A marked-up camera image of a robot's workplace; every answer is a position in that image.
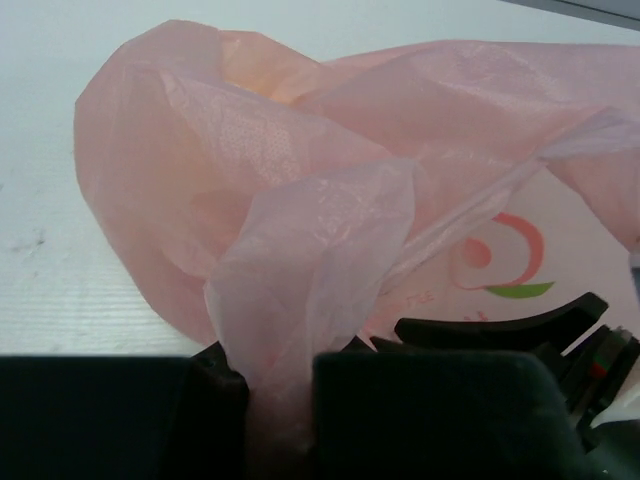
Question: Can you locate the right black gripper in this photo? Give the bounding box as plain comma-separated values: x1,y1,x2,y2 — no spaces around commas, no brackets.
394,292,639,450

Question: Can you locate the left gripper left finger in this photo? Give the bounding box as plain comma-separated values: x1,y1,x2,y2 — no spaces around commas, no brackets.
1,344,249,479

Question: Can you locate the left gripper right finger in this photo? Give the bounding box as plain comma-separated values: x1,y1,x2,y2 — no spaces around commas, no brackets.
312,342,588,479

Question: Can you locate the pink plastic bag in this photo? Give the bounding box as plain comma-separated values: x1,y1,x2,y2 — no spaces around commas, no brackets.
74,20,639,452

